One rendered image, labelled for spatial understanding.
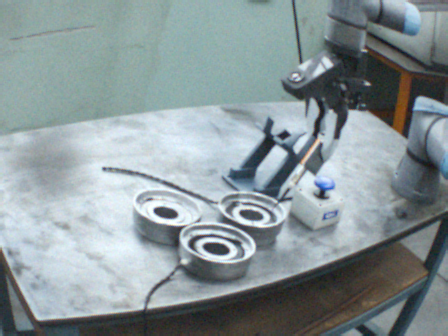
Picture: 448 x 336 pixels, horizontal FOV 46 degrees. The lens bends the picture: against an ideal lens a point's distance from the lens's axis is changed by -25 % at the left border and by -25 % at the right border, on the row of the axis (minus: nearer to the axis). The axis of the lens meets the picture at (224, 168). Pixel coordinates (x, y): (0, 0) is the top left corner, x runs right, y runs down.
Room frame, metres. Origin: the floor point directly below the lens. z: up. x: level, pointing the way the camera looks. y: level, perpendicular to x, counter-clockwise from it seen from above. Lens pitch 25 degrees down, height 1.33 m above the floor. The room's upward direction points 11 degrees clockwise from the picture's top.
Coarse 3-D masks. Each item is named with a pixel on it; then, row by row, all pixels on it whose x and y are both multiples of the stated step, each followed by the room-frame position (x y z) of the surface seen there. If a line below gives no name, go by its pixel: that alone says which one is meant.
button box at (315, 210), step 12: (300, 192) 0.99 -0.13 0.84; (312, 192) 1.00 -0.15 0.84; (300, 204) 0.99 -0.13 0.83; (312, 204) 0.96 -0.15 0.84; (324, 204) 0.96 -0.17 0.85; (336, 204) 0.98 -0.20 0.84; (300, 216) 0.98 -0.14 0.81; (312, 216) 0.96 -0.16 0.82; (324, 216) 0.96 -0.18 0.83; (336, 216) 0.98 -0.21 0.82; (312, 228) 0.95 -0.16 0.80
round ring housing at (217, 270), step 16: (208, 224) 0.84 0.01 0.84; (208, 240) 0.82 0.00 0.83; (224, 240) 0.82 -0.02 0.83; (240, 240) 0.83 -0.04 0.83; (192, 256) 0.76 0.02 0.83; (208, 256) 0.77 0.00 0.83; (224, 256) 0.78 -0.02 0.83; (192, 272) 0.76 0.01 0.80; (208, 272) 0.75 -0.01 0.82; (224, 272) 0.75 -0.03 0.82; (240, 272) 0.76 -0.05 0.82
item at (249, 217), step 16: (240, 192) 0.96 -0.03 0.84; (224, 208) 0.92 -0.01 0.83; (240, 208) 0.93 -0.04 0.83; (256, 208) 0.94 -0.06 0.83; (272, 208) 0.95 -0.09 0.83; (224, 224) 0.88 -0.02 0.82; (240, 224) 0.87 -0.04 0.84; (256, 224) 0.89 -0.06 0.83; (272, 224) 0.88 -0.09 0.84; (256, 240) 0.87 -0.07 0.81; (272, 240) 0.89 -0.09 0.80
